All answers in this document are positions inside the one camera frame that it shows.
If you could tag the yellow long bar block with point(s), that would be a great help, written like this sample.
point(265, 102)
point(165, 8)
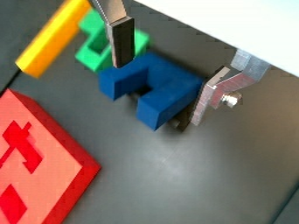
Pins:
point(54, 37)

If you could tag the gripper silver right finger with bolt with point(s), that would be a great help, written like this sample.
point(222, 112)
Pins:
point(221, 90)

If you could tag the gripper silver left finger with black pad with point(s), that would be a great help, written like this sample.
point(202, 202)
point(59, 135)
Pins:
point(120, 30)

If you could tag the red puzzle base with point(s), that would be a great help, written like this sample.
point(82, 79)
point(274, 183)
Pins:
point(46, 169)

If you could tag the blue U-shaped block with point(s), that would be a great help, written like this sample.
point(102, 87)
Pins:
point(174, 87)

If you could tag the green stepped block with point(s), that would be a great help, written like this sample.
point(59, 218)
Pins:
point(95, 54)

